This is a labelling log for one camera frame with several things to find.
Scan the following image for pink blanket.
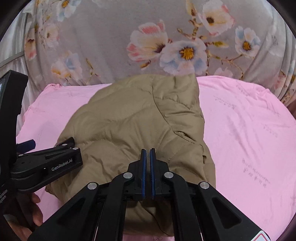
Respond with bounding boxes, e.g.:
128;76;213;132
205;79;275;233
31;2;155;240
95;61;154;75
16;75;296;241

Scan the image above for khaki padded jacket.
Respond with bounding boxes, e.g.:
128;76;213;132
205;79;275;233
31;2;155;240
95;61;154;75
45;74;216;237

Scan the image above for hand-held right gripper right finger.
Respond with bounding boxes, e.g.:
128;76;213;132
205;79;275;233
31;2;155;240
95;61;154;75
150;148;271;241

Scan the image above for person's left hand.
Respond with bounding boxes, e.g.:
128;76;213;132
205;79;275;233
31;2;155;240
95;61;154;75
3;193;44;241

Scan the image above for grey floral quilt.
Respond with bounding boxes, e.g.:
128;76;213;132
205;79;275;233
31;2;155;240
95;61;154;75
23;0;296;107

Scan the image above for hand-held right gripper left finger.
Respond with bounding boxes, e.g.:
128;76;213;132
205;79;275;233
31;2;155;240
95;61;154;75
28;148;147;241

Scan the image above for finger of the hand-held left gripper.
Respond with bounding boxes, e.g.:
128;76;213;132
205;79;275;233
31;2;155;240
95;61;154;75
17;139;36;152
11;137;83;193

